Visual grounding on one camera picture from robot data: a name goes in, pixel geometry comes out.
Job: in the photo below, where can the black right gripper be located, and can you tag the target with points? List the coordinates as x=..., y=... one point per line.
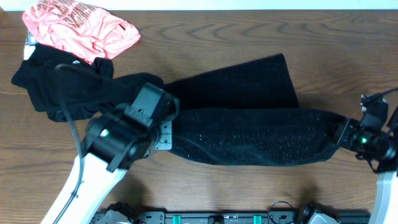
x=345, y=139

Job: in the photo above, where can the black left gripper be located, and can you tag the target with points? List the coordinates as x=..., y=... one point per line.
x=166, y=143

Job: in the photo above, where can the black knit skirt with buttons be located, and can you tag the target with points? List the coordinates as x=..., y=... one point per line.
x=249, y=115

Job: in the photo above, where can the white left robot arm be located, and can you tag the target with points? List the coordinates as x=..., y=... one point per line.
x=113, y=142

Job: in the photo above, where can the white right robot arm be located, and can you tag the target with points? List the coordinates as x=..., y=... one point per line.
x=374, y=139

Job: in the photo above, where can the black t-shirt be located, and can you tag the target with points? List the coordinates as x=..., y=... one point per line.
x=52, y=77

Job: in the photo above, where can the pink t-shirt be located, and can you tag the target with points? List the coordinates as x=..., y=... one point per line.
x=86, y=31

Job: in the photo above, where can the white garment under pile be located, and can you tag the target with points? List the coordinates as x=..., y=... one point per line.
x=29, y=47

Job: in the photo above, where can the black mounting rail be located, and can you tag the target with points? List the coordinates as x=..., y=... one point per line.
x=309, y=213

